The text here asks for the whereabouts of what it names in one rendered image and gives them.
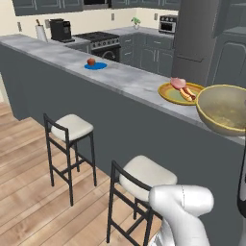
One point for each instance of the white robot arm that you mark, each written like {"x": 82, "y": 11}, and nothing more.
{"x": 179, "y": 208}

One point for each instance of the dark grey dining counter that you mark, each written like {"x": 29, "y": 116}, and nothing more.
{"x": 105, "y": 109}

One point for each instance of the yellow plate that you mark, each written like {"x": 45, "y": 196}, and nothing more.
{"x": 169, "y": 94}

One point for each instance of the blue plate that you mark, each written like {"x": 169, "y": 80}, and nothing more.
{"x": 100, "y": 66}

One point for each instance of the pink cooked meat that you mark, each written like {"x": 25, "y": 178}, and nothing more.
{"x": 177, "y": 82}

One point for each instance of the red-brown round food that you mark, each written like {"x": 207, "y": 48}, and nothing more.
{"x": 91, "y": 61}

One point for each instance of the large yellow bowl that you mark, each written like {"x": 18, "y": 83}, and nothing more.
{"x": 221, "y": 110}

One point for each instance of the black stool with cream seat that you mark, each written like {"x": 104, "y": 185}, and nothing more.
{"x": 72, "y": 126}
{"x": 147, "y": 174}

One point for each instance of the hot dog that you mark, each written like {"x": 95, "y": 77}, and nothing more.
{"x": 187, "y": 94}

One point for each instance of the grey lower cupboards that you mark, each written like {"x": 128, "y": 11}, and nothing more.
{"x": 150, "y": 53}

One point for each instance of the grey cupboards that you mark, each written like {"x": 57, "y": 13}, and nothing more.
{"x": 150, "y": 53}
{"x": 48, "y": 5}

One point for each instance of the black and steel range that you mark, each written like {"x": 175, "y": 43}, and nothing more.
{"x": 102, "y": 43}

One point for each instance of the small green potted plant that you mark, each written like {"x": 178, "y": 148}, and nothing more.
{"x": 136, "y": 21}

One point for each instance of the steel toaster oven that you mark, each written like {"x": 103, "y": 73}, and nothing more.
{"x": 167, "y": 24}

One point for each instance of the grey fridge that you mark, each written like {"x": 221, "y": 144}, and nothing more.
{"x": 195, "y": 38}

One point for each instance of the black coffee machine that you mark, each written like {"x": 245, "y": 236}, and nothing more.
{"x": 61, "y": 29}

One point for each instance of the white paper towel roll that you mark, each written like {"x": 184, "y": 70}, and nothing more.
{"x": 41, "y": 33}

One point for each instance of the steel range hood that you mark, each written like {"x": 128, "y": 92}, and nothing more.
{"x": 96, "y": 4}

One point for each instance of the grey tall cupboard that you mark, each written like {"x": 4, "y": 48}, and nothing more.
{"x": 229, "y": 54}

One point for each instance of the grey upper cupboards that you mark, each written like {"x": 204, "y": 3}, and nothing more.
{"x": 48, "y": 5}

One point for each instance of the grey wall socket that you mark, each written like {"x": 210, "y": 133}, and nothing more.
{"x": 112, "y": 17}
{"x": 47, "y": 23}
{"x": 156, "y": 16}
{"x": 19, "y": 26}

